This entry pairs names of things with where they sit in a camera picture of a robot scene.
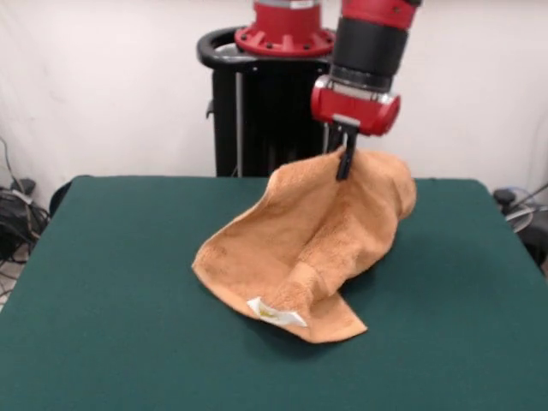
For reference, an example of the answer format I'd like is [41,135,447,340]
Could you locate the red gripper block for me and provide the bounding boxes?
[310,78,402,181]

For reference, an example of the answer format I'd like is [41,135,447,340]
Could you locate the orange terry towel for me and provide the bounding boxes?
[191,147,418,344]

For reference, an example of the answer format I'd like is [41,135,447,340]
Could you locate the black floor equipment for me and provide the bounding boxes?
[520,222,548,275]

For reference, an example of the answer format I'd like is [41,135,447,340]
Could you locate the dark green table cloth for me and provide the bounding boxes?
[0,175,548,411]

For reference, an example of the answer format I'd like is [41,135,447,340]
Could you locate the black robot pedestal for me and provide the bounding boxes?
[196,26,376,178]

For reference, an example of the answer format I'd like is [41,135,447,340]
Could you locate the grey round pedestal foot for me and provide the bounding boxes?
[504,204,535,235]

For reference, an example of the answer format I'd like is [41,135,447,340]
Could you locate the black tangled cable bundle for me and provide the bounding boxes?
[0,136,51,265]

